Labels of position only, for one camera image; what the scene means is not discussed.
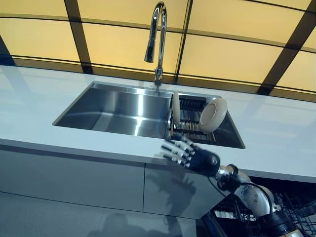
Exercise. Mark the white cabinet door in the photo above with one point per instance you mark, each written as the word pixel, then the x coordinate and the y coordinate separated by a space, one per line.
pixel 74 180
pixel 172 190

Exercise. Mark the cream deep round plate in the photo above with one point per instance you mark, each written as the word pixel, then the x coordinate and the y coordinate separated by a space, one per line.
pixel 212 116

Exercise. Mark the chrome gooseneck kitchen faucet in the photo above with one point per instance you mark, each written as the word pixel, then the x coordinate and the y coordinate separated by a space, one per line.
pixel 161 44

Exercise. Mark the stainless steel sink basin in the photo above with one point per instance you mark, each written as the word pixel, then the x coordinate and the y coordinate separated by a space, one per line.
pixel 111 108

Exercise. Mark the black dish drying rack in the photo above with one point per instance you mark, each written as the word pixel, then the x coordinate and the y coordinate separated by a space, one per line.
pixel 190 123

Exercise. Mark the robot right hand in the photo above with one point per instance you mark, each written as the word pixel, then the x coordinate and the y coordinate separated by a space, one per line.
pixel 202 160

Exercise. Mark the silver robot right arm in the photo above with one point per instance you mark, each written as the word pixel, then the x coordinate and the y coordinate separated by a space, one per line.
pixel 254 197

